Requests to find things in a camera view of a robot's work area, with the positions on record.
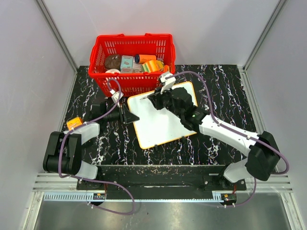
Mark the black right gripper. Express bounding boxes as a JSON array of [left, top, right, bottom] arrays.
[[148, 84, 183, 119]]

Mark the brown round bread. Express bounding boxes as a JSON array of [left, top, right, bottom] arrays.
[[104, 54, 122, 70]]

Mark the teal small box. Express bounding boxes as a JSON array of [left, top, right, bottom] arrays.
[[120, 55, 134, 69]]

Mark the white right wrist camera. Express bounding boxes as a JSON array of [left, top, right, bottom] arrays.
[[159, 71, 176, 94]]

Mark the white round container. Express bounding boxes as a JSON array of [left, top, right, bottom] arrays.
[[105, 69, 120, 74]]

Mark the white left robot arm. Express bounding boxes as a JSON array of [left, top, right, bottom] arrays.
[[43, 104, 140, 190]]

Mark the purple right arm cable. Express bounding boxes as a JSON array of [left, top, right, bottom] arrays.
[[167, 71, 290, 208]]

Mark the red plastic shopping basket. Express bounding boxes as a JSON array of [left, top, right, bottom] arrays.
[[88, 33, 176, 97]]

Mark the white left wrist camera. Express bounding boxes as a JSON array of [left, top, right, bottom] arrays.
[[110, 90, 124, 107]]

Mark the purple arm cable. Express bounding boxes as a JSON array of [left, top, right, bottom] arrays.
[[167, 71, 290, 208], [58, 78, 136, 215]]

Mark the pink small box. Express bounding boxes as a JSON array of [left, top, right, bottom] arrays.
[[120, 68, 142, 74]]

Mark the orange juice carton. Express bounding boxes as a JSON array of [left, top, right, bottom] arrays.
[[66, 117, 83, 130]]

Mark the grey cable duct rail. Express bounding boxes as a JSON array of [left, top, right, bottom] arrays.
[[43, 190, 229, 204]]

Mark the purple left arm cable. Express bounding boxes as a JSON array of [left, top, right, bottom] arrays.
[[58, 78, 136, 215]]

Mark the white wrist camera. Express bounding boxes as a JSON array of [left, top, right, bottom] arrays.
[[159, 71, 176, 94], [110, 90, 124, 107]]

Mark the yellow framed whiteboard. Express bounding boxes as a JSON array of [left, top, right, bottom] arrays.
[[127, 91, 196, 150]]

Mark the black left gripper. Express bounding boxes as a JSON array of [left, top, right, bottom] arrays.
[[104, 103, 140, 125]]

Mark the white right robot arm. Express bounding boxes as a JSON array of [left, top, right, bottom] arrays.
[[147, 87, 280, 190]]

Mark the orange cylindrical can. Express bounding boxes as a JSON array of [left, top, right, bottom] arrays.
[[134, 54, 157, 64]]

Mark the orange yellow snack box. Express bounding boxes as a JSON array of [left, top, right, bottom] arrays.
[[142, 60, 165, 73]]

